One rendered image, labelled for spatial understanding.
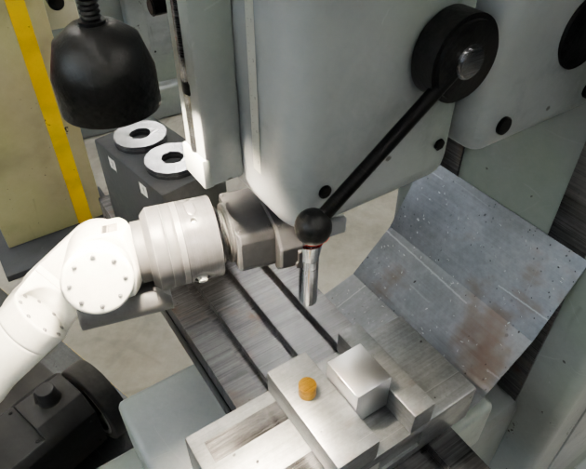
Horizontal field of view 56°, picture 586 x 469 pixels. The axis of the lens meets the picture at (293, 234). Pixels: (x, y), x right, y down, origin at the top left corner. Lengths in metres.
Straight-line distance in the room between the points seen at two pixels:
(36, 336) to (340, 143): 0.34
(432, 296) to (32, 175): 1.86
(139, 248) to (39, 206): 2.01
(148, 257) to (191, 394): 0.42
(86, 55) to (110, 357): 1.79
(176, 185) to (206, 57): 0.46
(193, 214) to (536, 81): 0.35
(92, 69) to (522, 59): 0.35
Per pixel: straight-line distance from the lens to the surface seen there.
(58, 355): 1.66
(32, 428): 1.31
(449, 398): 0.77
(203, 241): 0.55
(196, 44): 0.43
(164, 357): 2.07
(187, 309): 0.94
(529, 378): 1.08
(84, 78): 0.40
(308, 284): 0.68
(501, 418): 1.12
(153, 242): 0.55
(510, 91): 0.54
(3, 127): 2.36
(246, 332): 0.89
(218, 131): 0.47
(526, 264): 0.91
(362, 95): 0.43
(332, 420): 0.68
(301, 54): 0.39
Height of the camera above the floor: 1.63
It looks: 41 degrees down
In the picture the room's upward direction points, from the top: straight up
